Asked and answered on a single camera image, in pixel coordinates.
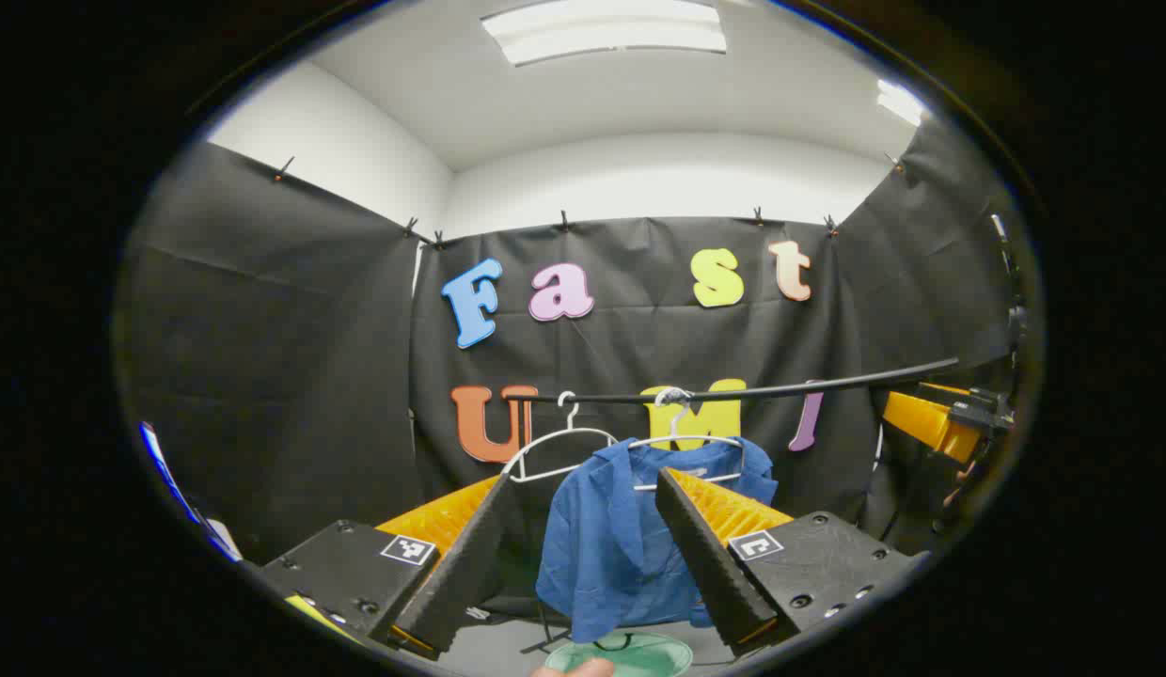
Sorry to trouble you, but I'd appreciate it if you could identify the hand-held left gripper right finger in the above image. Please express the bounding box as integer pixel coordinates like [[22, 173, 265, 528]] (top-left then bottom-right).
[[654, 466, 930, 650]]

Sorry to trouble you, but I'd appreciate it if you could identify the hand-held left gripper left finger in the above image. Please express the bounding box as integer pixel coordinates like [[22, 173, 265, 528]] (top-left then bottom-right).
[[259, 473, 528, 657]]

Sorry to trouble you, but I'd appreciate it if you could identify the blue corduroy shirt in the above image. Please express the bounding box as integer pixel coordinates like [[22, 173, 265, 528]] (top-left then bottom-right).
[[536, 435, 780, 645]]

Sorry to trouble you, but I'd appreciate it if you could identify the white hanger with taped hook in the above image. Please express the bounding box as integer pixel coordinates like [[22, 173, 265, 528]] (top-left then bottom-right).
[[628, 387, 746, 492]]

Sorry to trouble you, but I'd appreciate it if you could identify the black clothes rack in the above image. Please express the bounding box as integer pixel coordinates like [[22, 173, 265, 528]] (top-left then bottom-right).
[[503, 357, 960, 654]]

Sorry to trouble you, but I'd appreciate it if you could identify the white plastic hanger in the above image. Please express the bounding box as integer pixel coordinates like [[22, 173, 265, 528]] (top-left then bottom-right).
[[501, 390, 622, 485]]

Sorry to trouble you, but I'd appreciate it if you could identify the small ceiling light panel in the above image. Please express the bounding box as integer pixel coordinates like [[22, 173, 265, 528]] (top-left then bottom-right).
[[875, 79, 928, 128]]

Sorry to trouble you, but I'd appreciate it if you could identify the large ceiling light panel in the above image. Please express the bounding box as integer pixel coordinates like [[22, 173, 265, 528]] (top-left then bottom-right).
[[480, 0, 728, 68]]

